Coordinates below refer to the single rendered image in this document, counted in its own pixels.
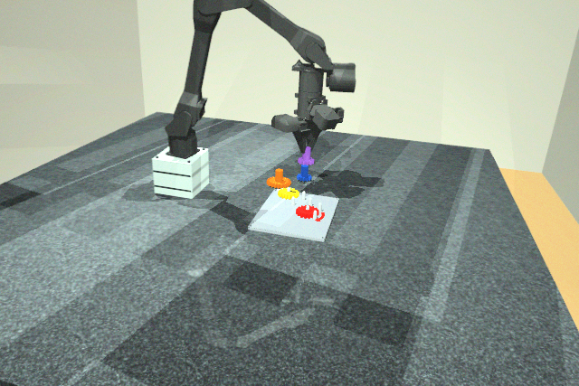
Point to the red gear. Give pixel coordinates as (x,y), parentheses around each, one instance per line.
(302,212)

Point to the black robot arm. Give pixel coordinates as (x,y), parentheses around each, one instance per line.
(341,77)

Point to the purple gear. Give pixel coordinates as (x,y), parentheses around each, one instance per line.
(306,159)

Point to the blue gear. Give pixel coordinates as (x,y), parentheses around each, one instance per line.
(304,176)

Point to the orange gear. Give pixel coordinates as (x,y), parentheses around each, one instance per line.
(279,181)

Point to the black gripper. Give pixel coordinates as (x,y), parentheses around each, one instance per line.
(305,131)

